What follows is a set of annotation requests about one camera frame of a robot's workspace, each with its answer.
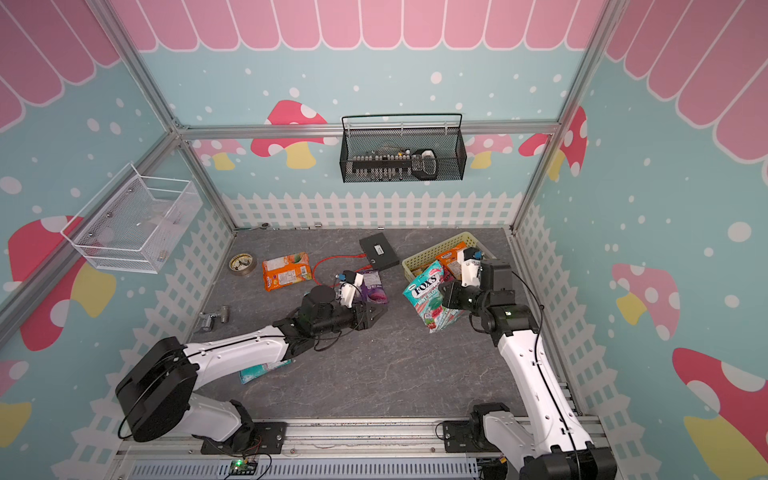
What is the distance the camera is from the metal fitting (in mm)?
939

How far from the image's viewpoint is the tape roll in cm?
111

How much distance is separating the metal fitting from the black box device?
51 centimetres

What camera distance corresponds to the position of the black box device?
1.11 m

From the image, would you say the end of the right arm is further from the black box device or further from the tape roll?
the tape roll

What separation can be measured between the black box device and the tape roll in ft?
1.38
